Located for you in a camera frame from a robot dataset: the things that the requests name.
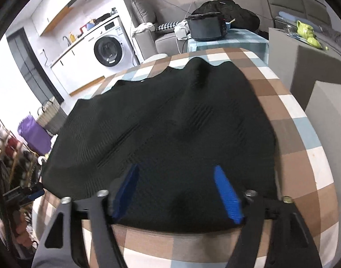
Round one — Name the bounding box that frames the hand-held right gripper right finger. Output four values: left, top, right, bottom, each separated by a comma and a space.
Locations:
213, 165, 328, 268

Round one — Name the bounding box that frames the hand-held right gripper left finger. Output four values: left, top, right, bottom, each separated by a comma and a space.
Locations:
32, 163, 141, 268

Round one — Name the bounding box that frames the black knit sweater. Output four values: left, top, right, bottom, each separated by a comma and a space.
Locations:
40, 57, 277, 234

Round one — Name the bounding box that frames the shoe rack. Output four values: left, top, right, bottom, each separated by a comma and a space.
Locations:
0, 114, 46, 259

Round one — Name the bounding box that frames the purple bag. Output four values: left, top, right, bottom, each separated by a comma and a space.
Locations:
18, 116, 52, 156

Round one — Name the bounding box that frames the woven laundry basket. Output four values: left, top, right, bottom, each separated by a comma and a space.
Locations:
36, 96, 67, 134

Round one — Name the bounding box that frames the brown checked tablecloth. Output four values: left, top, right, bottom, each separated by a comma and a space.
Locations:
31, 47, 341, 268

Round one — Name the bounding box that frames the dark glass door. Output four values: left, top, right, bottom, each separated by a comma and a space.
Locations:
6, 29, 65, 104

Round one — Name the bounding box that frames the pale box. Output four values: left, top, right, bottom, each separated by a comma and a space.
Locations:
304, 80, 341, 136

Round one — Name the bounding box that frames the white base cabinet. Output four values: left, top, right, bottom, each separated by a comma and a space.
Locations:
50, 35, 107, 96

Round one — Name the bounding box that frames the grey sofa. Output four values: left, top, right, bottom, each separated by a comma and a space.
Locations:
133, 29, 191, 62

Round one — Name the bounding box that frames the grey box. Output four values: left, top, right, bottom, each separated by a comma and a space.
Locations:
268, 27, 341, 111

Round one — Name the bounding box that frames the teal checked tablecloth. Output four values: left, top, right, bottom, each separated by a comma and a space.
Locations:
187, 28, 269, 60

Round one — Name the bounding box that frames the white washing machine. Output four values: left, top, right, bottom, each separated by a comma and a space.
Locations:
88, 16, 140, 69

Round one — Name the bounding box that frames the white cloth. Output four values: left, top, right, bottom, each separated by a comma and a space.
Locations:
132, 22, 156, 37

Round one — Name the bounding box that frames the dark grey rice cooker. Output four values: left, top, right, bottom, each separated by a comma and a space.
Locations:
185, 12, 228, 42

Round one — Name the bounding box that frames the houndstooth cushion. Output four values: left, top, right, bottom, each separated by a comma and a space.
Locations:
155, 22, 179, 32

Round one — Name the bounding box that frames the white grey clothing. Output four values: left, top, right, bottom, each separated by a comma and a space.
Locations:
174, 19, 192, 40

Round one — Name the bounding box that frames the lime green shoe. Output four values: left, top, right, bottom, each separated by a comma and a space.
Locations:
296, 20, 318, 38
304, 37, 323, 48

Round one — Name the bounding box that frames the grey pillow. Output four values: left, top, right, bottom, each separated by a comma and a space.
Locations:
131, 0, 157, 27

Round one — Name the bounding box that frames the black jacket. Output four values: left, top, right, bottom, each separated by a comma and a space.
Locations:
193, 0, 261, 33

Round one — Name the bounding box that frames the white wall cabinet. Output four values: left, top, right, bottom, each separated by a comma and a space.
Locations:
31, 0, 104, 37

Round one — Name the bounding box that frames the white power cable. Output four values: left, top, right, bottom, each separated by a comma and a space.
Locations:
186, 0, 213, 16

